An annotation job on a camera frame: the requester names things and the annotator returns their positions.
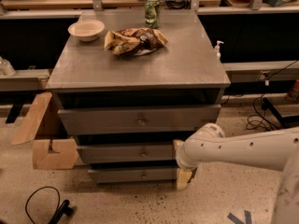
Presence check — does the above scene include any cardboard box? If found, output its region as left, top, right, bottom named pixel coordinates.
left=11, top=92, right=82, bottom=170

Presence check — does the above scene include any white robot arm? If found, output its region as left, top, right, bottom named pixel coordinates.
left=173, top=123, right=299, bottom=224

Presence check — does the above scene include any green soda can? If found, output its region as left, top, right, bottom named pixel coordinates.
left=145, top=0, right=160, bottom=28

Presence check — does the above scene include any black chair leg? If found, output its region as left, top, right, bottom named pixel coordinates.
left=49, top=200, right=74, bottom=224

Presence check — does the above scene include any crumpled chip bag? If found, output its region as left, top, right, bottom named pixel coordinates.
left=104, top=28, right=168, bottom=56

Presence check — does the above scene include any black cable bundle right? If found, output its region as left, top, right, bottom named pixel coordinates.
left=245, top=59, right=299, bottom=133

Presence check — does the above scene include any white pump bottle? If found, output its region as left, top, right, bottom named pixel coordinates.
left=214, top=40, right=224, bottom=60

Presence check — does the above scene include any white bowl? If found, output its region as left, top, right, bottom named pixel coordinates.
left=68, top=20, right=105, bottom=42

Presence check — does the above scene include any grey drawer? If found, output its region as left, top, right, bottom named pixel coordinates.
left=88, top=166, right=181, bottom=184
left=58, top=105, right=221, bottom=135
left=78, top=143, right=176, bottom=164

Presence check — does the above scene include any grey drawer cabinet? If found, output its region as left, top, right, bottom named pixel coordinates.
left=47, top=10, right=230, bottom=171

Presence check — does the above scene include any black floor cable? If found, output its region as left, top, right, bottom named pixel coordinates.
left=24, top=186, right=62, bottom=224

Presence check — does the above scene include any blue floor tape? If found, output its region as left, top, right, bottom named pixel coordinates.
left=226, top=210, right=253, bottom=224

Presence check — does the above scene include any grey top drawer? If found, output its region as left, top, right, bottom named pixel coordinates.
left=58, top=105, right=221, bottom=135

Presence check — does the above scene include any orange bottle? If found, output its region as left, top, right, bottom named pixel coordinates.
left=286, top=80, right=299, bottom=103

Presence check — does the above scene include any grey bottom drawer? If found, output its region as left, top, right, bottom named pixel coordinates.
left=88, top=166, right=181, bottom=184

